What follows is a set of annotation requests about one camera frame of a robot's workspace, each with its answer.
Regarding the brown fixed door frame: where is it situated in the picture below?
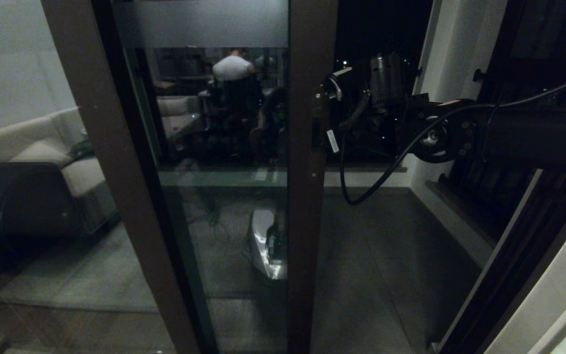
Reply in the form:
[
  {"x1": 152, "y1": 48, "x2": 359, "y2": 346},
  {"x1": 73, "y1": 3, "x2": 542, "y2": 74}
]
[{"x1": 41, "y1": 0, "x2": 220, "y2": 354}]

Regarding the brown framed sliding glass door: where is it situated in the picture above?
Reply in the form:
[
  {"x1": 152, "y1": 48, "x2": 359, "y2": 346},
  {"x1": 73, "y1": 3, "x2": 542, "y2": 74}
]
[{"x1": 111, "y1": 0, "x2": 340, "y2": 354}]

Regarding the beige sofa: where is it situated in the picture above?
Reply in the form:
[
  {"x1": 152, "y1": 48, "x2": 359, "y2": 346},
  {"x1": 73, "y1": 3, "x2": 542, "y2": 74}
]
[{"x1": 0, "y1": 108, "x2": 119, "y2": 236}]

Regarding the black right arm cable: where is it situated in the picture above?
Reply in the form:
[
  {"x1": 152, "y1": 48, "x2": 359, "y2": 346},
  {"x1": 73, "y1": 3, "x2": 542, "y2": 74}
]
[{"x1": 339, "y1": 69, "x2": 566, "y2": 206}]

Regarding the brown balcony ledge cap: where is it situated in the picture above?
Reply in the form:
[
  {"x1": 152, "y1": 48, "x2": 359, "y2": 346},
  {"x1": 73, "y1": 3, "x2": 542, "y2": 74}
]
[{"x1": 325, "y1": 165, "x2": 408, "y2": 173}]

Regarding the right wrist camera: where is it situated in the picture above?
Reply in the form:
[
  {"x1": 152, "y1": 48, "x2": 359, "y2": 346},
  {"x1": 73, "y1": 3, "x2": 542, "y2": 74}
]
[{"x1": 325, "y1": 68, "x2": 362, "y2": 104}]

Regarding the beige sofa cushion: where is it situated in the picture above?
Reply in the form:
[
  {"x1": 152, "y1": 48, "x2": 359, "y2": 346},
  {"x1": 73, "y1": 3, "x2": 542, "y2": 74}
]
[{"x1": 10, "y1": 142, "x2": 75, "y2": 167}]

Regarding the brown window sill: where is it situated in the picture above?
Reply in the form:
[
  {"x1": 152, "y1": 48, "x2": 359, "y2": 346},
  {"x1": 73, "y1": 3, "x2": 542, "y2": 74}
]
[{"x1": 425, "y1": 179, "x2": 500, "y2": 246}]

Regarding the black braided sleeve cable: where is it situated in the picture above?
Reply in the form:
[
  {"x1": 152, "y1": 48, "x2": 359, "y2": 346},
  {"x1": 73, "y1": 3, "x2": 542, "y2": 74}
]
[{"x1": 342, "y1": 93, "x2": 369, "y2": 131}]

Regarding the grey rug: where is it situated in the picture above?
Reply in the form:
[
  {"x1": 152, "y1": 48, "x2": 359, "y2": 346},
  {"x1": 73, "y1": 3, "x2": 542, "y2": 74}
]
[{"x1": 0, "y1": 224, "x2": 161, "y2": 313}]

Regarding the dark brown door jamb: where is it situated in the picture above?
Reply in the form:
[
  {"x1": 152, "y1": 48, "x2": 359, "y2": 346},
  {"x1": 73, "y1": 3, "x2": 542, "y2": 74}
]
[{"x1": 438, "y1": 167, "x2": 566, "y2": 354}]

